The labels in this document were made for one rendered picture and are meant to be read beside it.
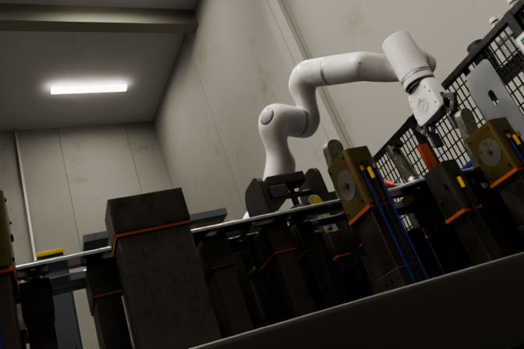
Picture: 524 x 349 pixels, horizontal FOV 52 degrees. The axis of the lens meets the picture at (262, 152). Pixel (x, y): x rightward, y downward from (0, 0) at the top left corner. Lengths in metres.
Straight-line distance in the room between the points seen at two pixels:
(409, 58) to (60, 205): 8.39
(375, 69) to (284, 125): 0.33
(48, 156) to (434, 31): 7.27
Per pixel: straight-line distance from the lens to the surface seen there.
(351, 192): 1.02
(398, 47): 1.50
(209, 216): 1.41
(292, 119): 1.70
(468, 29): 4.12
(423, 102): 1.44
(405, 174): 1.55
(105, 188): 9.71
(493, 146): 1.22
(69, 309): 1.33
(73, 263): 1.01
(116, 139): 10.24
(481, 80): 1.71
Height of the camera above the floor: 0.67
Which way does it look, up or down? 24 degrees up
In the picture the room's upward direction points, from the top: 21 degrees counter-clockwise
